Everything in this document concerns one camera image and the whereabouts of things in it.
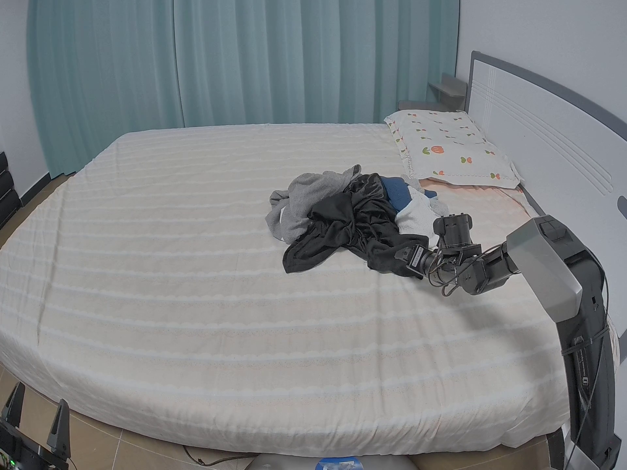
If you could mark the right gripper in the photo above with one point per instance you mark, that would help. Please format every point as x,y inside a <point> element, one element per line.
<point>421,261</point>

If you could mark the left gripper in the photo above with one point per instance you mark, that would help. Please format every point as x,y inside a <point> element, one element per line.
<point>19,453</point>

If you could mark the pile of clothes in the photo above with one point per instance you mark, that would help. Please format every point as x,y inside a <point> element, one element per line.
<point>318,198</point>

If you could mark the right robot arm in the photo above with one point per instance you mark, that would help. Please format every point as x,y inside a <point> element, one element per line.
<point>543,262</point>

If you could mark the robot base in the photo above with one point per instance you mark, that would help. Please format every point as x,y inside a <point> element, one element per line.
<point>294,463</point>

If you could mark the bed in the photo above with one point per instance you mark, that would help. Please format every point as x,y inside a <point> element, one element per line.
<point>196,262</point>

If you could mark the white printed pillow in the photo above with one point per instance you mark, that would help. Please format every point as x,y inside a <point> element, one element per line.
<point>450,145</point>

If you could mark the grey bedside table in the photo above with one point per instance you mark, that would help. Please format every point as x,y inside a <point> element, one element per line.
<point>445,91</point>

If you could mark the black chest of drawers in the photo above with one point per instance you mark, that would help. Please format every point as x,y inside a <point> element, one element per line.
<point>7,189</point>

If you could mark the blue-green curtain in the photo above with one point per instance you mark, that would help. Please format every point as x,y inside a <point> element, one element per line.
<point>318,42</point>
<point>107,66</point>

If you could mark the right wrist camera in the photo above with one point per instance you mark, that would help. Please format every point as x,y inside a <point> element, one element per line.
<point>453,230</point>

